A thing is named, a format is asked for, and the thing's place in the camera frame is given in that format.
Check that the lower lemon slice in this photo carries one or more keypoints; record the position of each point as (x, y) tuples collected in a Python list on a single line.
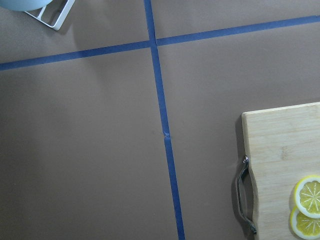
[(305, 227)]

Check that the bamboo cutting board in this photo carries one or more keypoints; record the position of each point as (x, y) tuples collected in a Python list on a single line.
[(283, 147)]

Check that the white wire rack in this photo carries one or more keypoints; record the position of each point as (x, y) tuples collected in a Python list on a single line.
[(52, 15)]

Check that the metal cutting board handle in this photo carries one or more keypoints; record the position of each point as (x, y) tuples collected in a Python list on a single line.
[(244, 171)]

